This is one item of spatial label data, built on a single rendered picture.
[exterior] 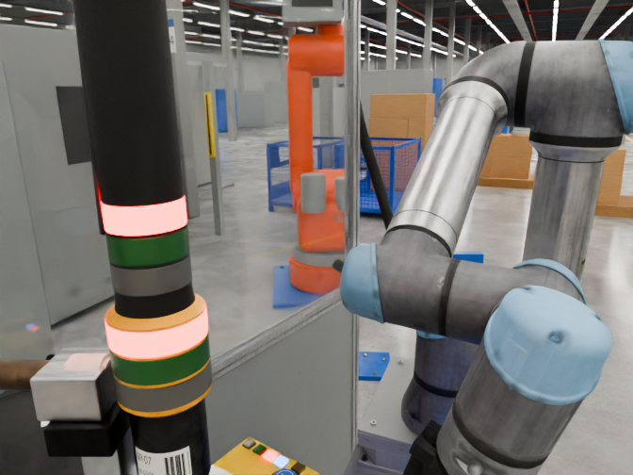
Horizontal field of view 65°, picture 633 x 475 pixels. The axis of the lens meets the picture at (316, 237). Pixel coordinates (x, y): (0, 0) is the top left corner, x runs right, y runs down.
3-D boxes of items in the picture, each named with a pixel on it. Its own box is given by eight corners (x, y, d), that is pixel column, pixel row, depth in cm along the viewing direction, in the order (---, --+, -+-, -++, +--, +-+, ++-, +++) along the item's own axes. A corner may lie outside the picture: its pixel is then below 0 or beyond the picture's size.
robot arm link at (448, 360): (423, 346, 97) (429, 282, 93) (495, 364, 91) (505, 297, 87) (404, 379, 87) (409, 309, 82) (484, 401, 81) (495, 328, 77)
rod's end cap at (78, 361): (55, 368, 22) (99, 368, 22) (76, 345, 24) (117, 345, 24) (61, 406, 23) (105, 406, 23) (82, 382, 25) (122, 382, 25)
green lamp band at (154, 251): (94, 268, 20) (90, 238, 20) (127, 243, 23) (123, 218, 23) (177, 267, 20) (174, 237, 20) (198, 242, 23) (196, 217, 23)
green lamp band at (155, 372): (94, 386, 21) (90, 361, 21) (134, 337, 25) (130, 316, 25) (197, 386, 21) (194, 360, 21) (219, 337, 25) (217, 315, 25)
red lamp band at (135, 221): (89, 237, 20) (85, 206, 20) (123, 216, 23) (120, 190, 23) (173, 236, 20) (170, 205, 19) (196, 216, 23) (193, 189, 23)
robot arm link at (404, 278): (452, 27, 75) (324, 268, 46) (531, 25, 70) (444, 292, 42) (454, 96, 83) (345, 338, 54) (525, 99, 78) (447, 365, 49)
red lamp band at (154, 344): (90, 359, 21) (86, 333, 21) (130, 314, 25) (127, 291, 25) (194, 359, 21) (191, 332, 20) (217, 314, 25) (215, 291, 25)
